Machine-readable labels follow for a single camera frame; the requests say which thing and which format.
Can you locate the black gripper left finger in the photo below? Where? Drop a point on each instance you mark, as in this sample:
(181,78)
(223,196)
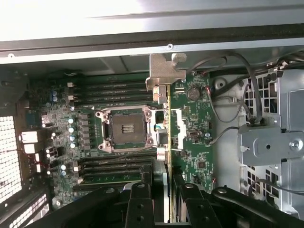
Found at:
(140,206)

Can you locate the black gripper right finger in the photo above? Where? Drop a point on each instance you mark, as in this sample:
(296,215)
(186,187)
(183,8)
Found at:
(197,209)

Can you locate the RAM slot with white clips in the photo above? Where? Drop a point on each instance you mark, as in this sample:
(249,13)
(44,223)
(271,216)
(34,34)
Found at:
(109,169)
(114,84)
(114,97)
(109,185)

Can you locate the green motherboard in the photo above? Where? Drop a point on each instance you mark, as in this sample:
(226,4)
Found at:
(197,147)

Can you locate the CPU socket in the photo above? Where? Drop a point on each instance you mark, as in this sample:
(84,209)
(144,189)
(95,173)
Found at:
(123,128)

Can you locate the metal socket cover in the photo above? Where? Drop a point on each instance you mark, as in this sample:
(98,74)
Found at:
(180,123)

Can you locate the silver disk bay cage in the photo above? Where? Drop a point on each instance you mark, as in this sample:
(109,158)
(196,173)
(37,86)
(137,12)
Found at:
(273,142)

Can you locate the round coin cell battery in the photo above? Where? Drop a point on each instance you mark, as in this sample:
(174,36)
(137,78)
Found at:
(193,93)

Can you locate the open PC case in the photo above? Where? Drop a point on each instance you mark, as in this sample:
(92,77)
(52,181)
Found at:
(142,48)

